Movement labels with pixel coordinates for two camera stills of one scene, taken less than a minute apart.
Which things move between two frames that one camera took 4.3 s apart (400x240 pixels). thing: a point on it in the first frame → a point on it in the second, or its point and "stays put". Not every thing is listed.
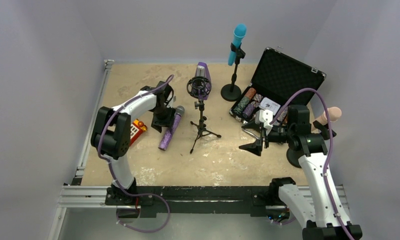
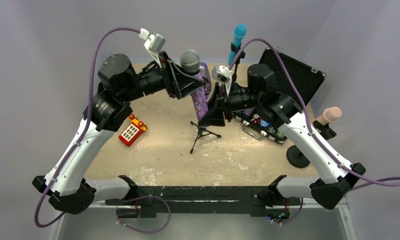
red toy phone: [137, 128] stays put
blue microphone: [239, 32] stays put
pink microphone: [334, 113] stays put
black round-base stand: [292, 155] stays put
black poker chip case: [281, 80] stays put
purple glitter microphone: [166, 139] → [190, 60]
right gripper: [261, 137] → [226, 102]
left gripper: [162, 118] → [168, 75]
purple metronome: [201, 84] stays put
